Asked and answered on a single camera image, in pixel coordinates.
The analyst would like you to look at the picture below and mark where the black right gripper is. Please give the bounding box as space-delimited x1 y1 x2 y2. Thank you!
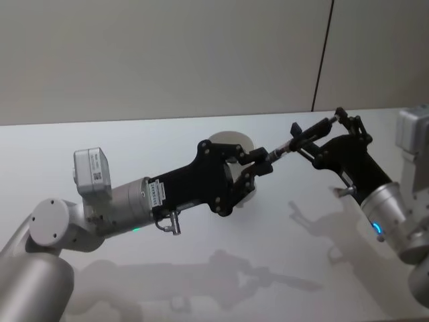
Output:
290 106 391 203

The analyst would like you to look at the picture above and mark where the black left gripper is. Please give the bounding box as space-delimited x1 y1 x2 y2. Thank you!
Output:
147 138 274 219

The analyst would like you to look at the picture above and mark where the black tool with steel shaft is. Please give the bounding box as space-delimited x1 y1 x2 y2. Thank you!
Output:
266 115 338 162

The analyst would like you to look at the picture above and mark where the white table cloth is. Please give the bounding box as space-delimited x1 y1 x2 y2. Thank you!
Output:
0 105 429 322

